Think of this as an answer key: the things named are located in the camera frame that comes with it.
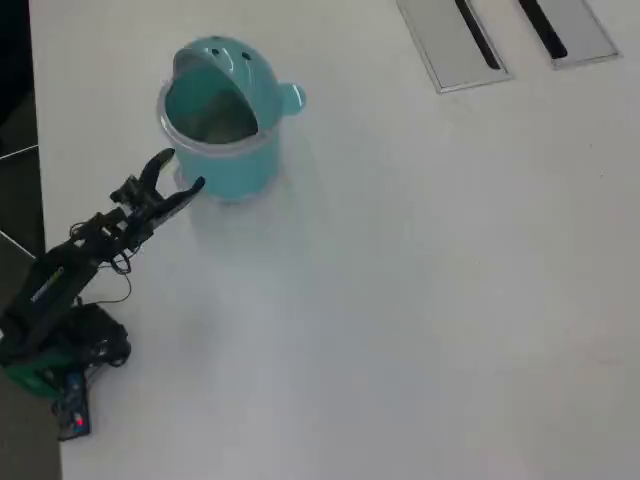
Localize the blue controller circuit board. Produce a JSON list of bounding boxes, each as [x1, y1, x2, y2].
[[52, 370, 93, 442]]

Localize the thin black cables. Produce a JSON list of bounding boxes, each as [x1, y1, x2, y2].
[[92, 249, 134, 305]]

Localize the teal whale-shaped bin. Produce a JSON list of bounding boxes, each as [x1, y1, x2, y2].
[[157, 36, 309, 204]]

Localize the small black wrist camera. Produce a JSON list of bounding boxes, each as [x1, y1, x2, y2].
[[109, 174, 144, 204]]

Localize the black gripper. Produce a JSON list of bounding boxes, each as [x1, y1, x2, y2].
[[116, 148, 207, 247]]

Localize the silver table cable hatch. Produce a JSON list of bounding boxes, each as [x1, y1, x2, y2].
[[517, 0, 624, 71], [396, 0, 516, 95]]

